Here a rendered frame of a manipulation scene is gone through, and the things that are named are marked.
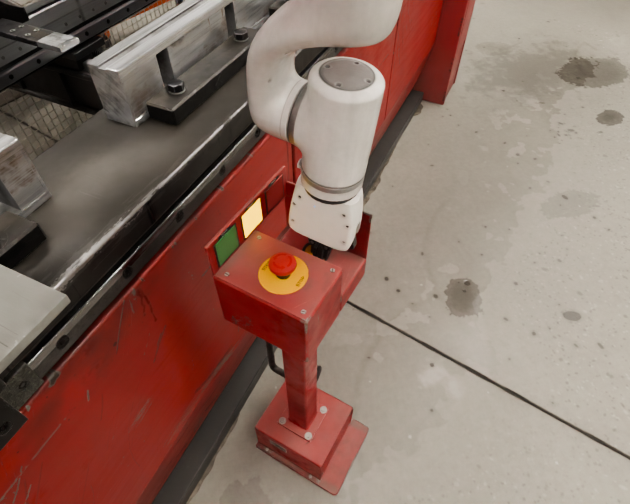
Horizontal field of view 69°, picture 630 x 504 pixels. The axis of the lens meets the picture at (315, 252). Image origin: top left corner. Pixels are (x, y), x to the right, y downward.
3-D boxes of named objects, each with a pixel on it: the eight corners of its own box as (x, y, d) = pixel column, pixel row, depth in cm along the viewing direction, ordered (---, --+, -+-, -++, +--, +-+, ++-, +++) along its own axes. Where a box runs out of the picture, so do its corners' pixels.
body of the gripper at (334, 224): (284, 179, 61) (282, 233, 70) (355, 209, 58) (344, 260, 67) (310, 147, 65) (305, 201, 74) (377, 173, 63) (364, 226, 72)
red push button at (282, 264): (288, 291, 65) (286, 276, 62) (264, 280, 66) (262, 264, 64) (302, 272, 67) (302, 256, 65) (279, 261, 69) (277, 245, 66)
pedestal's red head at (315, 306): (307, 364, 70) (305, 296, 57) (223, 319, 75) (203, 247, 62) (365, 274, 81) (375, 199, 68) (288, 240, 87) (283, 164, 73)
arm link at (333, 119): (284, 170, 59) (350, 197, 57) (287, 76, 48) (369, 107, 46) (313, 133, 63) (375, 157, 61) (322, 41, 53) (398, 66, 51)
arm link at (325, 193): (286, 171, 59) (286, 188, 61) (350, 197, 57) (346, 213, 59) (316, 134, 63) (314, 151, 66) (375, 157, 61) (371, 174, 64)
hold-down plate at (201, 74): (176, 126, 74) (172, 110, 71) (149, 118, 75) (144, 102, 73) (268, 46, 91) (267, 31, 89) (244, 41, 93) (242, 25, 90)
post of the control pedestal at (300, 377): (306, 430, 117) (302, 314, 76) (288, 420, 119) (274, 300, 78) (317, 412, 120) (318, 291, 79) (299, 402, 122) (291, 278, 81)
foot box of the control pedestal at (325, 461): (336, 497, 118) (337, 485, 109) (255, 447, 126) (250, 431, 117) (369, 429, 129) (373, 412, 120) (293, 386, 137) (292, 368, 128)
